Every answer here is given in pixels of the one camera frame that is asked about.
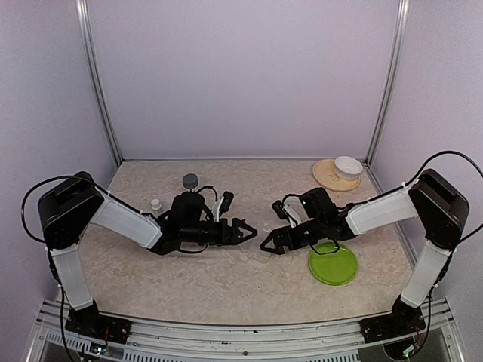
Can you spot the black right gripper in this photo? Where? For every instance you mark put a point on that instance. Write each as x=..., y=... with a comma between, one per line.
x=276, y=234

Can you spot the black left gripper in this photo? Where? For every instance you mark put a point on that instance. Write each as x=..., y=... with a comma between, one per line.
x=234, y=239

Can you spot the aluminium frame post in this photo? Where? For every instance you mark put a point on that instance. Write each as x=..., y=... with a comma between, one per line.
x=389, y=84
x=81, y=7

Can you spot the white ceramic bowl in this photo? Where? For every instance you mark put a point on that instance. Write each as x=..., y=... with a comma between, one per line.
x=347, y=168

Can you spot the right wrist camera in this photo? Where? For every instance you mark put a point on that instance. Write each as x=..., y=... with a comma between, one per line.
x=286, y=212

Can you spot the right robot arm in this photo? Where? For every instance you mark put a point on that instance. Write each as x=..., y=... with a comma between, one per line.
x=431, y=199

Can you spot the front aluminium rail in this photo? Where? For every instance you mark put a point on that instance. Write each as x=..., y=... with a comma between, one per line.
x=343, y=340

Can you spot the small white pill bottle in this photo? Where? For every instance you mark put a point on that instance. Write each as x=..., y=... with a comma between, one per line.
x=156, y=207

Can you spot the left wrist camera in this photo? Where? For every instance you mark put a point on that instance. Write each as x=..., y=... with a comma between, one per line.
x=222, y=205

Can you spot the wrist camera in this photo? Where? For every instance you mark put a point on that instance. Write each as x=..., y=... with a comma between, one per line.
x=222, y=205
x=286, y=212

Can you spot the beige wooden plate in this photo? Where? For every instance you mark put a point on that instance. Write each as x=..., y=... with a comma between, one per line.
x=325, y=174

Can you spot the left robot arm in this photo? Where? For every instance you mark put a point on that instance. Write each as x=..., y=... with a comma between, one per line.
x=77, y=202

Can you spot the grey-capped orange pill bottle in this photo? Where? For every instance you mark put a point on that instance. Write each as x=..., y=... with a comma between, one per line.
x=190, y=182

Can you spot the left aluminium frame post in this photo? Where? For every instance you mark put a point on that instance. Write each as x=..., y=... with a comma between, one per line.
x=81, y=7

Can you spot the clear plastic pill organizer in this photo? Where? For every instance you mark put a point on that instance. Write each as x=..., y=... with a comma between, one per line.
x=255, y=254

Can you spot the green plate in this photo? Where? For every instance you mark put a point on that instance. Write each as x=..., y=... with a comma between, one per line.
x=333, y=264

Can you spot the right aluminium frame post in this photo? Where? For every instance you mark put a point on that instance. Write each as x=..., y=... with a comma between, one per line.
x=389, y=84

